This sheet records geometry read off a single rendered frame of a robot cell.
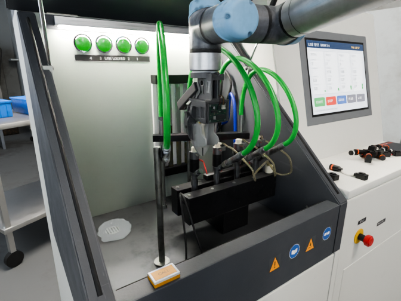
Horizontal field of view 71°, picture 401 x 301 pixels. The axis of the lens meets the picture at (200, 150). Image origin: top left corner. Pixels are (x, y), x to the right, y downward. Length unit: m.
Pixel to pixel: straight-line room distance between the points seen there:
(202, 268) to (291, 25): 0.49
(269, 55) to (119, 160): 0.62
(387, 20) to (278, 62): 1.86
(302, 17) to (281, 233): 0.45
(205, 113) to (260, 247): 0.32
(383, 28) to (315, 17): 2.23
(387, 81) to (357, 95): 1.30
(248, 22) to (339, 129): 0.79
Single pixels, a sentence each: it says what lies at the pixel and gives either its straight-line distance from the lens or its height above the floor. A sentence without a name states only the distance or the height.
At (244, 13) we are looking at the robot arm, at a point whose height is 1.41.
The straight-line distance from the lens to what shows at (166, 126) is 0.55.
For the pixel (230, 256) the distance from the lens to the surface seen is 0.60.
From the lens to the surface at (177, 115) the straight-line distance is 1.01.
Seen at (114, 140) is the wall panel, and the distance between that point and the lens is 0.97.
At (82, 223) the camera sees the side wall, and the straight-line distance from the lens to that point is 0.54.
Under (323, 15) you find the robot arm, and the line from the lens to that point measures 0.56.
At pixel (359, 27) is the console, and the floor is 1.48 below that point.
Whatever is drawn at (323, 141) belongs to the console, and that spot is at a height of 1.04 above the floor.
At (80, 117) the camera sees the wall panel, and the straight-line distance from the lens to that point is 0.93.
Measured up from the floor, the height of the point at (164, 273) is 0.96.
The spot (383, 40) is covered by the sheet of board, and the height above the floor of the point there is 1.52.
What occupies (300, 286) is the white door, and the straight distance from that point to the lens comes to 0.88.
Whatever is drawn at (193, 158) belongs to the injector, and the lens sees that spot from 0.76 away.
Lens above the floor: 1.31
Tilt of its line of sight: 16 degrees down
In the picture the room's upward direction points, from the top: straight up
